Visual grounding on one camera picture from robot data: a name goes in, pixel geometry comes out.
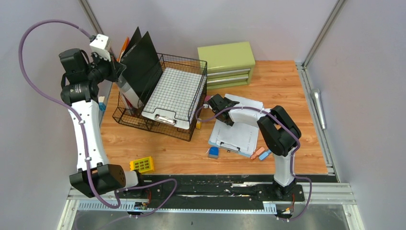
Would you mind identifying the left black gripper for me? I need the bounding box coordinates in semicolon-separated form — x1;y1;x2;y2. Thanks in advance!
86;50;127;84

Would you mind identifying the orange folder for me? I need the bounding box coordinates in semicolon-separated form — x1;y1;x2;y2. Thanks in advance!
117;36;130;62

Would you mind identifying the black folder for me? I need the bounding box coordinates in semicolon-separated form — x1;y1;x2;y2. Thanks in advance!
117;28;163;108

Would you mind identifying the red folder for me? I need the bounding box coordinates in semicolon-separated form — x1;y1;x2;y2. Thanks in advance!
121;93;134;110

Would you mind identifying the blue clipboard with papers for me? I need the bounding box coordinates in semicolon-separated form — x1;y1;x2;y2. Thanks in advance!
208;94;264;157

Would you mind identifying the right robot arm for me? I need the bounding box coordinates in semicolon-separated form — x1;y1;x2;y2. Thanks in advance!
205;94;301;200

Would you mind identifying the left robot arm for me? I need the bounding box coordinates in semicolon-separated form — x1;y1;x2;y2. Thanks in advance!
59;48;147;198

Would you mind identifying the pink eraser block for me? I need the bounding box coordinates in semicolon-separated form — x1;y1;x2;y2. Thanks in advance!
204;95;211;103

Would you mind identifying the yellow eraser block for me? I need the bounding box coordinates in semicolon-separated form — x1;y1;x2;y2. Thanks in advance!
195;120;202;129

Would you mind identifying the blue white block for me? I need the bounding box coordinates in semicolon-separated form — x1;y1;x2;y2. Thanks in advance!
98;96;106;112

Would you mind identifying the green drawer cabinet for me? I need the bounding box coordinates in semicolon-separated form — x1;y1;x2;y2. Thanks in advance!
197;41;256;90

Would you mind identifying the white grid clipboard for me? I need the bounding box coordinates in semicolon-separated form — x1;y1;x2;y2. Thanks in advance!
141;68;207;130

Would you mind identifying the blue stamp block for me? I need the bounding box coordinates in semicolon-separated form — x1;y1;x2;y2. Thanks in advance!
208;147;219;159

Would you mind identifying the orange highlighter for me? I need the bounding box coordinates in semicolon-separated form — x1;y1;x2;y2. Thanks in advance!
250;147;265;160

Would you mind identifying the blue highlighter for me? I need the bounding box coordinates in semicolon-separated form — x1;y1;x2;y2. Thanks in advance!
258;149;272;161

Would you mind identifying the yellow grid box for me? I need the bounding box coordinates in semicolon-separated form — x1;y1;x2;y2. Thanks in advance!
129;156;155;173

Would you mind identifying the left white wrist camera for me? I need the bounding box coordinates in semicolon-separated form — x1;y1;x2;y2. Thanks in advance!
90;34;112;62

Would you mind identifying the black wire basket organizer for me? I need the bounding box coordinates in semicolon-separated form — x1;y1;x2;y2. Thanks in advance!
113;53;207;141

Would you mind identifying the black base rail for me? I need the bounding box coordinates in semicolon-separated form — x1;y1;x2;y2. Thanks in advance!
87;173;338;212

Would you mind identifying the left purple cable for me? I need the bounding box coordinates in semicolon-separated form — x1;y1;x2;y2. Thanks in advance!
18;19;178;219

